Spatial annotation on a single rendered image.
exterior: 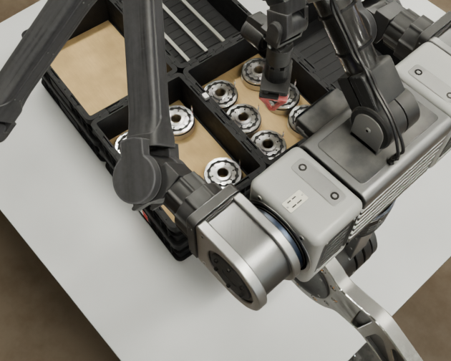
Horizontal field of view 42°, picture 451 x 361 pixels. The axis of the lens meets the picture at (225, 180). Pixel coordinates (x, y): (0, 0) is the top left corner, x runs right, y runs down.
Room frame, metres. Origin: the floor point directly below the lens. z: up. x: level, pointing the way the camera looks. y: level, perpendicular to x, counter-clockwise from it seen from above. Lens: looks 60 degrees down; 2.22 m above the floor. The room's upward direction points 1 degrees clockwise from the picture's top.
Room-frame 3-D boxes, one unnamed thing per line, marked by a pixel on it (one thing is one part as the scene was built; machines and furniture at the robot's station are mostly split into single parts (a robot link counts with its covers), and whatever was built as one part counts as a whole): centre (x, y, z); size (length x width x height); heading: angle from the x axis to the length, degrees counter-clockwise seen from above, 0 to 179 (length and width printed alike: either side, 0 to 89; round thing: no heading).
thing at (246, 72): (1.16, -0.10, 0.86); 0.10 x 0.10 x 0.01
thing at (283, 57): (0.90, -0.11, 1.23); 0.07 x 0.06 x 0.07; 43
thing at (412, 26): (0.73, -0.33, 1.45); 0.09 x 0.08 x 0.12; 133
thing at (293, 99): (1.07, -0.16, 0.86); 0.10 x 0.10 x 0.01
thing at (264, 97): (0.88, -0.11, 1.10); 0.07 x 0.07 x 0.09; 81
